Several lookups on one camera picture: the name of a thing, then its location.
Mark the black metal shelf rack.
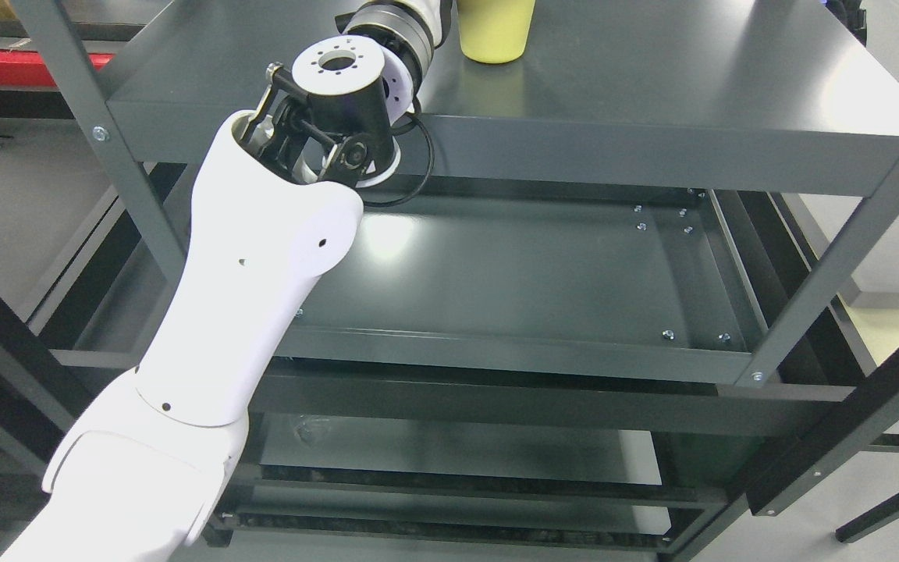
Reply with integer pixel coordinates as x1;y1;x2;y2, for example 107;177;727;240
0;91;139;532

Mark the grey metal shelf unit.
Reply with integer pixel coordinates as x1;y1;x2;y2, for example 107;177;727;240
14;1;899;561

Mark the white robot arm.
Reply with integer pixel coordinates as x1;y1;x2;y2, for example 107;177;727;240
1;1;452;561

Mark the yellow plastic cup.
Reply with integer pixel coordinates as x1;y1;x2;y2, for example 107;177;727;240
457;1;535;65

